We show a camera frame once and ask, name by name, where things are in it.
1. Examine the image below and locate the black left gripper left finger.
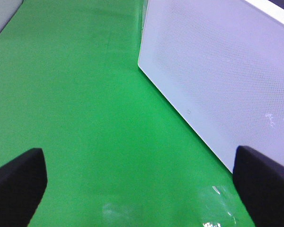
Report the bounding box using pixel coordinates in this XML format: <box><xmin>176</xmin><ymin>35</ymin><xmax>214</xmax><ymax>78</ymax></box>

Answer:
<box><xmin>0</xmin><ymin>148</ymin><xmax>47</xmax><ymax>227</ymax></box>

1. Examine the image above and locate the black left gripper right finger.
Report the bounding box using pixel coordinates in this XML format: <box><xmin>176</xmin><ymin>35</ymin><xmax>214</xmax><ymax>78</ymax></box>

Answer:
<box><xmin>232</xmin><ymin>146</ymin><xmax>284</xmax><ymax>227</ymax></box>

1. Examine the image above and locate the white microwave door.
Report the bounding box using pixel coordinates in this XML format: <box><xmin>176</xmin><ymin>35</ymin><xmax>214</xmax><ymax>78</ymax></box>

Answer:
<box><xmin>138</xmin><ymin>0</ymin><xmax>284</xmax><ymax>170</ymax></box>

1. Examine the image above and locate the white microwave oven body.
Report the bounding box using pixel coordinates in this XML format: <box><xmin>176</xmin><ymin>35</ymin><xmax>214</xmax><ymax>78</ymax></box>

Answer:
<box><xmin>247</xmin><ymin>0</ymin><xmax>284</xmax><ymax>24</ymax></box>

